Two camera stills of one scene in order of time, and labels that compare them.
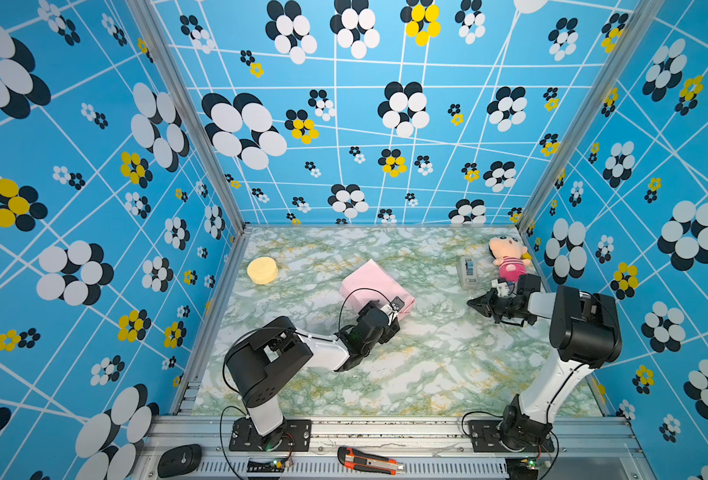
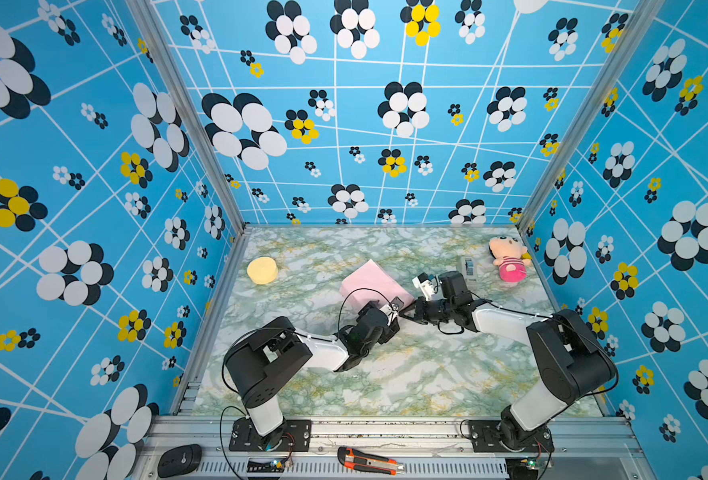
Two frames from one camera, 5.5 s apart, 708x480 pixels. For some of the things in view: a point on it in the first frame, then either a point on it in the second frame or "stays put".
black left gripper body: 386,336 stays put
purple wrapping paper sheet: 368,283 stays put
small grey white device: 468,266 stays put
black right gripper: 487,303 to 419,306
